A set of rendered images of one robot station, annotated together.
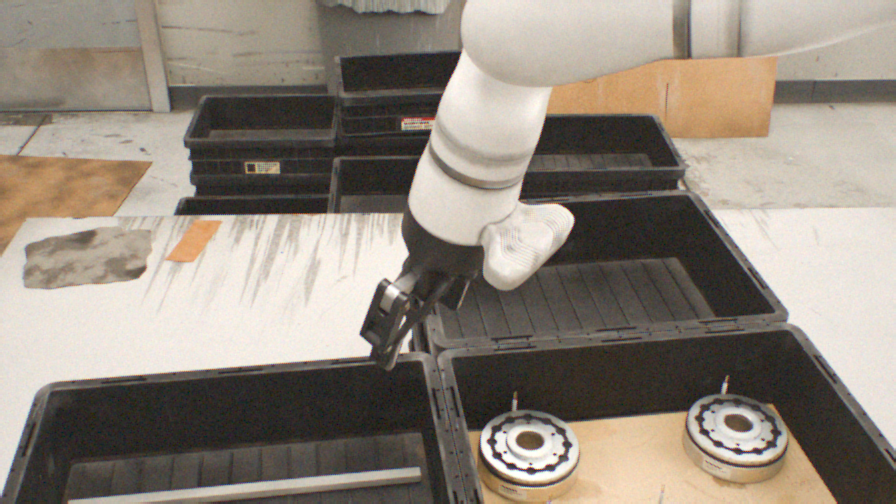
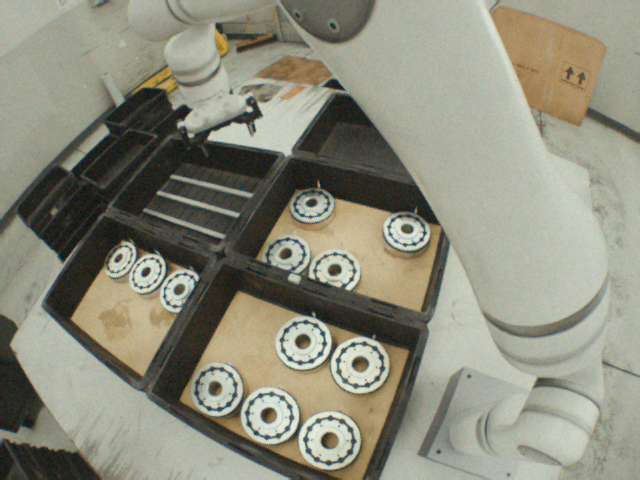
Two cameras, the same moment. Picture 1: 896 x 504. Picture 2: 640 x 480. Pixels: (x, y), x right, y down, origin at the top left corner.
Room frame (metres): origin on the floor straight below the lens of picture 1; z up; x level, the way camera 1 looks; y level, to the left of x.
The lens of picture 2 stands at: (0.29, -0.41, 1.42)
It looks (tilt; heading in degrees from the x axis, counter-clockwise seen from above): 55 degrees down; 37
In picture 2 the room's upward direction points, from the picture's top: 9 degrees counter-clockwise
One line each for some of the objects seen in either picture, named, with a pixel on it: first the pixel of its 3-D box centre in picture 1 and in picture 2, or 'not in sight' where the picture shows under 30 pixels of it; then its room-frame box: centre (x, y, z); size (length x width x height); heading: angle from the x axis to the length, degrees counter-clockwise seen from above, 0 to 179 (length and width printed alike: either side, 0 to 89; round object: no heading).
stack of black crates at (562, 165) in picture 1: (577, 223); not in sight; (1.94, -0.37, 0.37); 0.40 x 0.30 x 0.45; 91
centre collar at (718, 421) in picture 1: (737, 424); (407, 229); (0.71, -0.33, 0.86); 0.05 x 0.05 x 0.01
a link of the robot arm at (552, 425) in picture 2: not in sight; (539, 424); (0.39, -0.62, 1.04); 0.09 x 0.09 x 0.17; 81
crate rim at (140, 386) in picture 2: not in sight; (117, 286); (0.28, 0.13, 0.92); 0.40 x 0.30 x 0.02; 97
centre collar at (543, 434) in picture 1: (529, 441); (311, 203); (0.68, -0.11, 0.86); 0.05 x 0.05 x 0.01
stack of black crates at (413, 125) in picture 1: (411, 149); not in sight; (2.33, 0.04, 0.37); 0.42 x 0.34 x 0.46; 91
